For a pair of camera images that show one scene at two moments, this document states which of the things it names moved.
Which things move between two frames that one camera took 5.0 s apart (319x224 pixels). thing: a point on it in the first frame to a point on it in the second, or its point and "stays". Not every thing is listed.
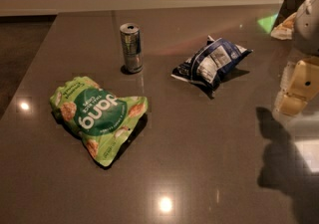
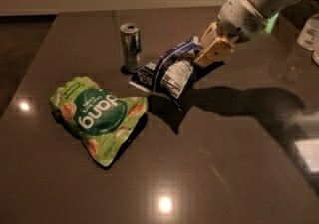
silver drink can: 132,47 stays
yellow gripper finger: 305,83 to 218,51
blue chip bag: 207,65 to 169,72
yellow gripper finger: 290,106 to 209,38
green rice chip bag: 103,121 stays
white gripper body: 308,25 to 239,18
